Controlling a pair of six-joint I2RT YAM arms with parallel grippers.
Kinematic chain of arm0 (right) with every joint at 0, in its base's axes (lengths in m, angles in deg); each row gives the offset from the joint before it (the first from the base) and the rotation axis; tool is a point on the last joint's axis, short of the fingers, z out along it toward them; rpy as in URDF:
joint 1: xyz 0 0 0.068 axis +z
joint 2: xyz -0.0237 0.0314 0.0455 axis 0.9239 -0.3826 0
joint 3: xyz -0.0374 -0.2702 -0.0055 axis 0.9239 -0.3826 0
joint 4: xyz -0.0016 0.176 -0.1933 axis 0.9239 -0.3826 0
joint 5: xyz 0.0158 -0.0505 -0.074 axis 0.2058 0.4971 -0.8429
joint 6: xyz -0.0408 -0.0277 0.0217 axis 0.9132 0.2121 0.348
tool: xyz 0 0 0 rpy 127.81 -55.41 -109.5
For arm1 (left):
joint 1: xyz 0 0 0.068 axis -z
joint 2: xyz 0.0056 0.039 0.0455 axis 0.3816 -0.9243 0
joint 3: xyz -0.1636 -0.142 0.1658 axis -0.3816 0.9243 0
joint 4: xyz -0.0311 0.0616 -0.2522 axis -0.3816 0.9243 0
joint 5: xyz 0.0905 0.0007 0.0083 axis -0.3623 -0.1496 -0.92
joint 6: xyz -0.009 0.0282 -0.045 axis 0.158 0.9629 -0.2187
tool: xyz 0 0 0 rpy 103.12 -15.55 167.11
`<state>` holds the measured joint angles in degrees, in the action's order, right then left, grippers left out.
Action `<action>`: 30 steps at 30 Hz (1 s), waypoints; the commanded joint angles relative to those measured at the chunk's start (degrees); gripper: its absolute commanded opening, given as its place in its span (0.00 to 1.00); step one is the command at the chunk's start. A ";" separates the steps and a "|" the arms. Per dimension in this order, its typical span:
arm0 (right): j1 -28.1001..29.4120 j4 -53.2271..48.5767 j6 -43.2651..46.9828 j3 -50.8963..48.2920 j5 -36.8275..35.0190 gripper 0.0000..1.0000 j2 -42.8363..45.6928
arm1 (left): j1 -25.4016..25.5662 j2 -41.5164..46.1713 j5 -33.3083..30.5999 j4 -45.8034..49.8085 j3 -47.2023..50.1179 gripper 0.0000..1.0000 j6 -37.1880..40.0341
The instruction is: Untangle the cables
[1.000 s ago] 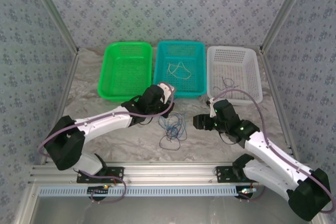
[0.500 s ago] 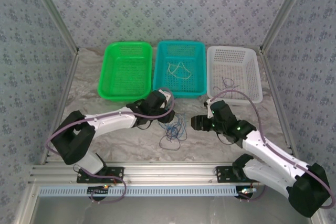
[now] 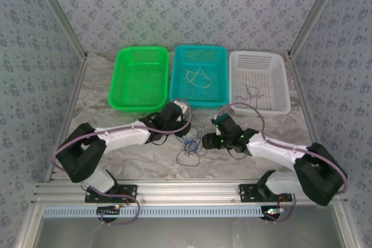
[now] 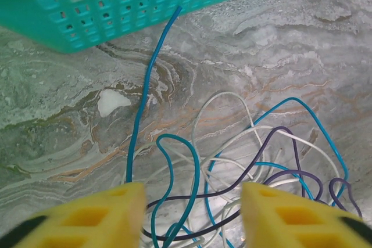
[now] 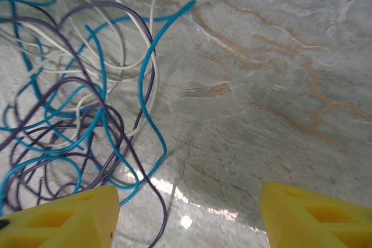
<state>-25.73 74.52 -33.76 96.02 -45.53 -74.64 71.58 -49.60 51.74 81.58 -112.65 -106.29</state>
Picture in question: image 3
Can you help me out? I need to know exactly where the teal plastic basket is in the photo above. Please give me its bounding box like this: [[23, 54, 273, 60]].
[[169, 45, 228, 110]]

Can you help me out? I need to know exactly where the green plastic basket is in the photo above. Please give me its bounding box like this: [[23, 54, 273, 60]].
[[108, 45, 170, 114]]

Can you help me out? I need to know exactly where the white plastic basket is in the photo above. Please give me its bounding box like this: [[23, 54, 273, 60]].
[[228, 51, 292, 116]]

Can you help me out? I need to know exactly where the small LED circuit board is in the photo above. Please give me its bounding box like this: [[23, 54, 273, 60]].
[[96, 204, 123, 217], [262, 207, 285, 221]]

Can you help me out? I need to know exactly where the grey metal front panel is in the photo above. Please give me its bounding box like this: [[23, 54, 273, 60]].
[[16, 203, 359, 248]]

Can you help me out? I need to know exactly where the thin white wire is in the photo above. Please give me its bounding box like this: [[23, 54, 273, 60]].
[[184, 68, 212, 89]]

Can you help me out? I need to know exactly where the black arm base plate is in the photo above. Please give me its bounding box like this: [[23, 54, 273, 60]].
[[84, 184, 138, 204], [239, 183, 293, 203]]

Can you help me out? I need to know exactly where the aluminium mounting rail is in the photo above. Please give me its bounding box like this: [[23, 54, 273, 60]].
[[33, 179, 349, 204]]

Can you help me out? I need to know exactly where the aluminium side rail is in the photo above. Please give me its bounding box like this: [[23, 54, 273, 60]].
[[44, 55, 88, 182], [287, 53, 321, 145]]

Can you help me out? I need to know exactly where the white slotted cable duct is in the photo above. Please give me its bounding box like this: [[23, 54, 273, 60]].
[[42, 205, 269, 219]]

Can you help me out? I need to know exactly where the aluminium frame post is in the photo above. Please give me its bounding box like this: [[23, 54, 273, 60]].
[[30, 0, 88, 60], [287, 0, 347, 60]]

